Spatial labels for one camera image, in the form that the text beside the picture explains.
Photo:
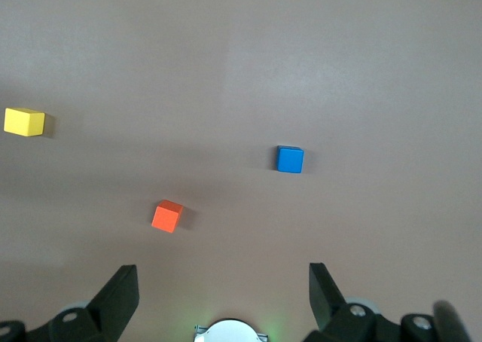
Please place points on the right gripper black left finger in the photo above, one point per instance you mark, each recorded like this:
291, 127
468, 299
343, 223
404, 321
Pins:
113, 300

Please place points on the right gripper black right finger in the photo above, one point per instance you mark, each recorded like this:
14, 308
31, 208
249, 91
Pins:
327, 308

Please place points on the yellow wooden cube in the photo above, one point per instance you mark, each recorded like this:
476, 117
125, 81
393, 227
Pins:
23, 123

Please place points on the blue wooden cube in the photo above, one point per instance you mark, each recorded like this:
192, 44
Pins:
290, 160

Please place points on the orange wooden cube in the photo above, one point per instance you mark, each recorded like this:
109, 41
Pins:
165, 217

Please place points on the brown table mat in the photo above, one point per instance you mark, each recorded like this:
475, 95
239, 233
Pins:
241, 55

